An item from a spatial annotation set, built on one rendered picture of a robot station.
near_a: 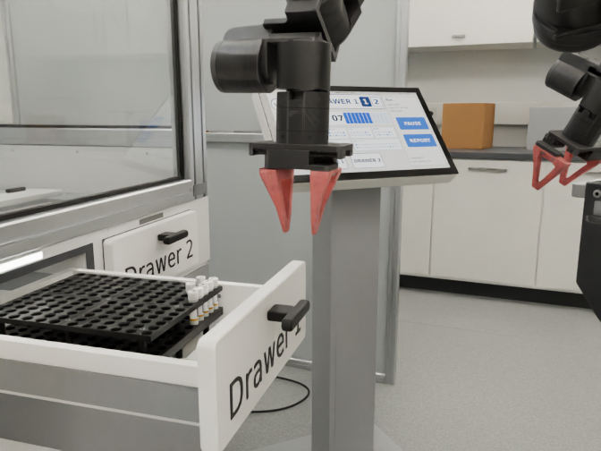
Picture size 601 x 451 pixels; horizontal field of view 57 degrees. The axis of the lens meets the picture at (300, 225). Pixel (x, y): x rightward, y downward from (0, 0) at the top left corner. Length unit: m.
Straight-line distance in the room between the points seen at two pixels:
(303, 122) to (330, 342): 1.10
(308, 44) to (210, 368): 0.33
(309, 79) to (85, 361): 0.36
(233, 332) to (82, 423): 0.47
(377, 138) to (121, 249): 0.83
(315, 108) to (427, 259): 3.05
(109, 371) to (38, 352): 0.08
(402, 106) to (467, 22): 2.24
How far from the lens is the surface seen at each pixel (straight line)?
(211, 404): 0.52
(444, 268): 3.59
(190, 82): 1.18
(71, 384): 0.62
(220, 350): 0.51
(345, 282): 1.57
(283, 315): 0.61
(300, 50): 0.58
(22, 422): 0.85
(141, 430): 1.11
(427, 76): 4.21
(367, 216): 1.56
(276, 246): 2.45
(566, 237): 3.52
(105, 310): 0.68
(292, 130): 0.58
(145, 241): 0.99
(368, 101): 1.60
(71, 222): 0.86
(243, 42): 0.62
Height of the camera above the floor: 1.12
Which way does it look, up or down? 11 degrees down
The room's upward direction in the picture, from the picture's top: straight up
